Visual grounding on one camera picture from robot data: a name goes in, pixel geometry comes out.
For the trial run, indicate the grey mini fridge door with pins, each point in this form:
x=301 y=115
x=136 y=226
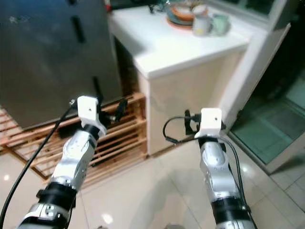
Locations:
x=62 y=62

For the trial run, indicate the grey mini fridge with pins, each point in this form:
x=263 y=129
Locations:
x=5 y=62

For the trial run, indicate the wooden slatted rack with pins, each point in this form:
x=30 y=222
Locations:
x=124 y=138

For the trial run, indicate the white topped beige cabinet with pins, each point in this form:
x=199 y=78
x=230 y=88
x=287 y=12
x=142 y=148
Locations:
x=190 y=95

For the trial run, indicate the white framed glass door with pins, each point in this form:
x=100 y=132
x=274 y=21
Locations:
x=252 y=81

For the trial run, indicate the grey mug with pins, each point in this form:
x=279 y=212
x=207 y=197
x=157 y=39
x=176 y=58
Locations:
x=202 y=26

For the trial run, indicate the orange plate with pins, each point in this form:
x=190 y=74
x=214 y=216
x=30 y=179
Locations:
x=178 y=26

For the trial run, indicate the teal plate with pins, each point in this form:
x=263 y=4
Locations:
x=173 y=19

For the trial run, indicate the pale green mug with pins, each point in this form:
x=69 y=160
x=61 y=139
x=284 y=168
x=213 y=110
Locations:
x=221 y=24

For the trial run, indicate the small black object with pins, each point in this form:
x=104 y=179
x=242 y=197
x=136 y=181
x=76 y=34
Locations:
x=155 y=8

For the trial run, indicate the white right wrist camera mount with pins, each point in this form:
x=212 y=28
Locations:
x=210 y=121

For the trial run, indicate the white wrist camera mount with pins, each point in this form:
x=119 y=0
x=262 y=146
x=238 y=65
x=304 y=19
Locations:
x=210 y=121
x=88 y=112

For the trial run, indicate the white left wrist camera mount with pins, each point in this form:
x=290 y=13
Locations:
x=88 y=112

